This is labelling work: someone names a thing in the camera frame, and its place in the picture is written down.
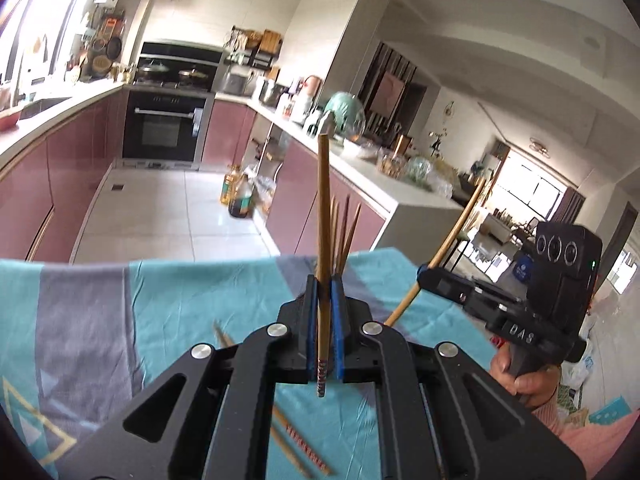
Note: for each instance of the clear plastic bag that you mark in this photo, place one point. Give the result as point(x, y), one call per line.
point(266, 192)

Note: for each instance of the teal and grey tablecloth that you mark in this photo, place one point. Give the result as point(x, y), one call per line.
point(100, 310)

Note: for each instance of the dark cooking pot with lid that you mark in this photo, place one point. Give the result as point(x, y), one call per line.
point(192, 76)

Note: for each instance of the clear glass jar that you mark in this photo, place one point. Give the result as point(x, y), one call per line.
point(420, 170)

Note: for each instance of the dark wok with lid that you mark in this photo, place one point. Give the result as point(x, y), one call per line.
point(152, 70)

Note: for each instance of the round ceiling lamp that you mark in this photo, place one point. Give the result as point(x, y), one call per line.
point(539, 146)

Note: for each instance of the black built-in oven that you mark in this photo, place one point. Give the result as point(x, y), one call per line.
point(160, 127)

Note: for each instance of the person's right forearm pink sleeve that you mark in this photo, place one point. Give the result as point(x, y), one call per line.
point(590, 450)

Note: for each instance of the pink kitchen cabinets peninsula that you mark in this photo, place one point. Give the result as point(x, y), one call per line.
point(310, 185)

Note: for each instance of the stainless steel stock pot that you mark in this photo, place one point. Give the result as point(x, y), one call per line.
point(272, 92)

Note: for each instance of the round wall clock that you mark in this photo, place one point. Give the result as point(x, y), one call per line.
point(448, 112)

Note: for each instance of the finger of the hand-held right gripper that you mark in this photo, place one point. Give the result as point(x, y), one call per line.
point(445, 285)

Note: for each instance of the pink kitchen cabinets under window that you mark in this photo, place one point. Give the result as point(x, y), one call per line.
point(55, 175)

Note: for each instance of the person's right hand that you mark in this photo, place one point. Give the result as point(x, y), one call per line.
point(537, 385)

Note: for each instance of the oil bottles on floor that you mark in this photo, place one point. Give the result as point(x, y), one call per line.
point(242, 200)

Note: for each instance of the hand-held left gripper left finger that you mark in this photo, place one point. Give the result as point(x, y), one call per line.
point(314, 330)

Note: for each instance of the red bowl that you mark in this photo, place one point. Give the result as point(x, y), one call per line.
point(9, 119)

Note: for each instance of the pink kettle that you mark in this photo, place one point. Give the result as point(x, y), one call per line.
point(311, 90)

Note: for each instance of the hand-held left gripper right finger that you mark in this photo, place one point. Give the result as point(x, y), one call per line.
point(338, 335)

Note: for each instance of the black wall rack with boards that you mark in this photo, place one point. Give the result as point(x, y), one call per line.
point(255, 47)

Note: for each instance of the dark wooden panel door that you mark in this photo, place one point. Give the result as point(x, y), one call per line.
point(395, 87)

